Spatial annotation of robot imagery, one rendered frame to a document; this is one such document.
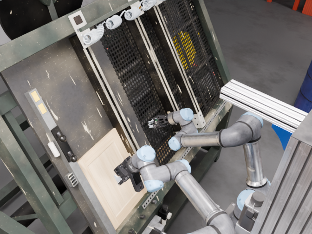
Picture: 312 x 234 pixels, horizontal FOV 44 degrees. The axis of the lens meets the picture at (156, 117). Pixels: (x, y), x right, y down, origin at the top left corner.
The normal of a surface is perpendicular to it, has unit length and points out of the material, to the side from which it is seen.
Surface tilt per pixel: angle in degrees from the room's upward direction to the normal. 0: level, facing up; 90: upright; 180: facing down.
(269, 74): 0
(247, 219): 90
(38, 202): 90
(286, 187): 90
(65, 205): 57
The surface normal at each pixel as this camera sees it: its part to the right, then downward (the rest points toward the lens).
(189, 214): 0.09, -0.78
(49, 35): 0.77, -0.11
